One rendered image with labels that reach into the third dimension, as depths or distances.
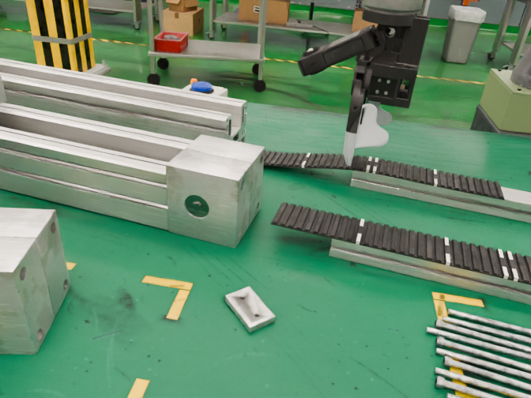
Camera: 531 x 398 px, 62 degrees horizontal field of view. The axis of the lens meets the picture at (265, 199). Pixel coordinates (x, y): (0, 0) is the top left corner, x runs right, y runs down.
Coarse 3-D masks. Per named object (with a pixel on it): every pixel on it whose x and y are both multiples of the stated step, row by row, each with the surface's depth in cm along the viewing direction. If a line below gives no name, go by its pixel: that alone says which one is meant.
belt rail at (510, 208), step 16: (352, 176) 70; (368, 176) 68; (384, 176) 67; (384, 192) 69; (400, 192) 68; (416, 192) 67; (432, 192) 66; (448, 192) 66; (512, 192) 66; (528, 192) 66; (464, 208) 66; (480, 208) 65; (496, 208) 65; (512, 208) 65; (528, 208) 63
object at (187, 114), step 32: (0, 64) 84; (32, 64) 85; (32, 96) 76; (64, 96) 74; (96, 96) 72; (128, 96) 73; (160, 96) 77; (192, 96) 76; (160, 128) 72; (192, 128) 70; (224, 128) 68
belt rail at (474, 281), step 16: (336, 240) 53; (336, 256) 54; (352, 256) 53; (368, 256) 53; (384, 256) 52; (400, 256) 51; (400, 272) 52; (416, 272) 52; (432, 272) 51; (448, 272) 51; (464, 272) 50; (464, 288) 51; (480, 288) 50; (496, 288) 49; (512, 288) 50; (528, 288) 48
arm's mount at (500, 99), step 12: (492, 72) 106; (504, 72) 105; (492, 84) 105; (504, 84) 98; (516, 84) 97; (492, 96) 104; (504, 96) 97; (516, 96) 93; (528, 96) 93; (492, 108) 103; (504, 108) 96; (516, 108) 94; (528, 108) 94; (492, 120) 102; (504, 120) 96; (516, 120) 95; (528, 120) 95; (528, 132) 96
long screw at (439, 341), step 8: (440, 336) 43; (440, 344) 43; (448, 344) 43; (456, 344) 43; (472, 352) 42; (480, 352) 42; (496, 360) 42; (504, 360) 41; (512, 360) 41; (520, 368) 41; (528, 368) 41
